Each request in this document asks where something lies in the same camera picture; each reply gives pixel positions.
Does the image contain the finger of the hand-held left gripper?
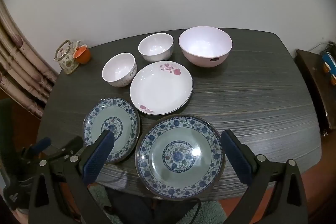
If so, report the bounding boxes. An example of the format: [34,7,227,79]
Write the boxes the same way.
[50,136,84,162]
[21,137,51,161]

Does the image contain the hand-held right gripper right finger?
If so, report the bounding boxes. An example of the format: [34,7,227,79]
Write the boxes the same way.
[221,130,308,224]

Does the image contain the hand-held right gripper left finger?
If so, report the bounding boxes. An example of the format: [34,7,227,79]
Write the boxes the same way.
[28,130,115,224]

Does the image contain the small blue floral plate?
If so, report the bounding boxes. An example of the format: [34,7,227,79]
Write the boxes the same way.
[83,97,140,164]

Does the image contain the large blue floral plate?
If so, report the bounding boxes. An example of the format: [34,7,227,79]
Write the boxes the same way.
[135,115,223,199]

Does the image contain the white bowl with black lettering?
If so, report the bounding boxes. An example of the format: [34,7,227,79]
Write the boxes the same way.
[102,53,138,87]

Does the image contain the white plate with pink flowers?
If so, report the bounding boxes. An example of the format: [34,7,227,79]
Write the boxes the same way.
[130,61,194,116]

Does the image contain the large pink bowl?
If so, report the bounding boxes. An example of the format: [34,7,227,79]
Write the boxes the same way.
[179,26,233,67]

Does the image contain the white bowl with blue pattern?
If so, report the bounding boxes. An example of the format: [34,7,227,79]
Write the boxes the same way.
[138,33,174,62]

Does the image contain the person's legs in dark trousers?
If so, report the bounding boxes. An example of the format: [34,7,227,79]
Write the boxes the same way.
[105,183,202,224]

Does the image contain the beige patterned curtain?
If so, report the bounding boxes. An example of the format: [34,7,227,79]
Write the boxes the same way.
[0,0,58,119]

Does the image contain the floral ceramic teapot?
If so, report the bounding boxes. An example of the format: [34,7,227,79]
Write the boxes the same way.
[54,39,82,75]

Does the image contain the orange cup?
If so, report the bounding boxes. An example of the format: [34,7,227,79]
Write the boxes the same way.
[73,44,91,64]

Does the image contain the dark wooden side cabinet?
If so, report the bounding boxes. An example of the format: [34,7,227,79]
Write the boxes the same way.
[295,49,336,136]

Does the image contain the blue orange object on cabinet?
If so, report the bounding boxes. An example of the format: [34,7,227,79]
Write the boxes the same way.
[322,52,336,86]

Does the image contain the black cable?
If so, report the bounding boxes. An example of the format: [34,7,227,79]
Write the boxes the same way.
[155,198,202,224]

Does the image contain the thin grey wire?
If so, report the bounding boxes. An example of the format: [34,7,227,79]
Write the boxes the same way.
[308,39,336,52]

